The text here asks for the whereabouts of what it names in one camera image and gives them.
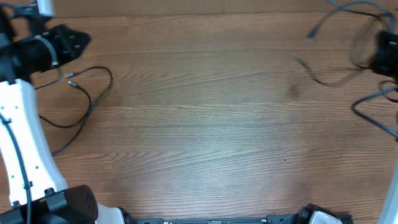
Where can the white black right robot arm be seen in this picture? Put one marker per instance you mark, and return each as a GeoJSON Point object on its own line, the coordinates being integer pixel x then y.
{"type": "Point", "coordinates": [389, 210]}

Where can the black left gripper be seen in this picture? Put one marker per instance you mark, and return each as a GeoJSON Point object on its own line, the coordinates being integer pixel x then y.
{"type": "Point", "coordinates": [64, 35]}

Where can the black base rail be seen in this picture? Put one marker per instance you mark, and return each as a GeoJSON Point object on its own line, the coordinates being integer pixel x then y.
{"type": "Point", "coordinates": [310, 214]}

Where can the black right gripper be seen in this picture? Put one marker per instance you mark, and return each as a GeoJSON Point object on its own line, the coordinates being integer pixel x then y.
{"type": "Point", "coordinates": [385, 53]}

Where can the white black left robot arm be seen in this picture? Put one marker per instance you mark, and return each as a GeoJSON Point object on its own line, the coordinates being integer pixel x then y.
{"type": "Point", "coordinates": [38, 191]}

